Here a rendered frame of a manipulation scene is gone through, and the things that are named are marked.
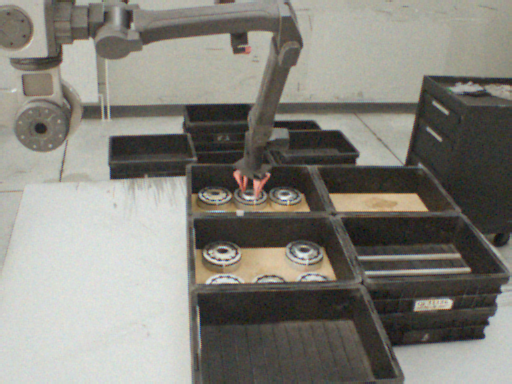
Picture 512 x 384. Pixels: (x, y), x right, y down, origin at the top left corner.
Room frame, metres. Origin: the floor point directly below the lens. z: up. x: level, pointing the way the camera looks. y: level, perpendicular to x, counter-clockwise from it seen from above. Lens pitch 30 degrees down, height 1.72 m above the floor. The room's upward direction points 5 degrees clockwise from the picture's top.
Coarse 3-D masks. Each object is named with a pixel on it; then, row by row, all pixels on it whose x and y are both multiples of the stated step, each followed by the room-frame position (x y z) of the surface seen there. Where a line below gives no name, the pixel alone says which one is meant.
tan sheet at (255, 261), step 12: (252, 252) 1.22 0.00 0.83; (264, 252) 1.23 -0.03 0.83; (276, 252) 1.23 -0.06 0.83; (324, 252) 1.25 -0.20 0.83; (252, 264) 1.17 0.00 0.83; (264, 264) 1.17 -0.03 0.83; (276, 264) 1.18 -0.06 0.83; (324, 264) 1.19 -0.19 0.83; (204, 276) 1.10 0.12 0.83; (240, 276) 1.11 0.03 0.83; (252, 276) 1.12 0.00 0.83; (288, 276) 1.13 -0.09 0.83
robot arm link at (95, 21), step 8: (88, 8) 1.11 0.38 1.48; (96, 8) 1.11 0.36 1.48; (104, 8) 1.13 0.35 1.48; (112, 8) 1.14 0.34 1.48; (120, 8) 1.15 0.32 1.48; (88, 16) 1.10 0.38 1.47; (96, 16) 1.10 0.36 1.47; (104, 16) 1.12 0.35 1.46; (112, 16) 1.12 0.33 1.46; (120, 16) 1.13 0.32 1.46; (128, 16) 1.15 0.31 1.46; (88, 24) 1.08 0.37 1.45; (96, 24) 1.09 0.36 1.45; (104, 24) 1.09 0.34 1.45; (112, 24) 1.10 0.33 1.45; (120, 24) 1.11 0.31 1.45; (128, 24) 1.13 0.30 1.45
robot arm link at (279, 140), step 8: (280, 128) 1.49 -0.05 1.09; (256, 136) 1.41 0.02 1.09; (264, 136) 1.41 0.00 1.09; (272, 136) 1.46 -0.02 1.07; (280, 136) 1.47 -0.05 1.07; (288, 136) 1.48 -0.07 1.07; (256, 144) 1.42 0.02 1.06; (264, 144) 1.43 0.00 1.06; (272, 144) 1.47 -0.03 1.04; (280, 144) 1.47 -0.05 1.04; (288, 144) 1.48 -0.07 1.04
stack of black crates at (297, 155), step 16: (304, 144) 2.66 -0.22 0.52; (320, 144) 2.68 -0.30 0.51; (336, 144) 2.70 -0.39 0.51; (352, 144) 2.54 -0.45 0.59; (272, 160) 2.49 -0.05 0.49; (288, 160) 2.34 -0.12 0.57; (304, 160) 2.37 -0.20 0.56; (320, 160) 2.39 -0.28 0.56; (336, 160) 2.41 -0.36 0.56; (352, 160) 2.44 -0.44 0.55
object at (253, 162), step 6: (246, 156) 1.46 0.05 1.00; (252, 156) 1.45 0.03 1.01; (258, 156) 1.46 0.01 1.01; (240, 162) 1.50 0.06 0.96; (246, 162) 1.46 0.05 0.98; (252, 162) 1.45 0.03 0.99; (258, 162) 1.46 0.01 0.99; (234, 168) 1.48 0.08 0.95; (240, 168) 1.47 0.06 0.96; (246, 168) 1.46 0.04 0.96; (252, 168) 1.45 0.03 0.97; (258, 168) 1.46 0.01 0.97; (264, 168) 1.47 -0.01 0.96; (270, 168) 1.48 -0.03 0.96; (258, 174) 1.43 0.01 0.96; (264, 174) 1.44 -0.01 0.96
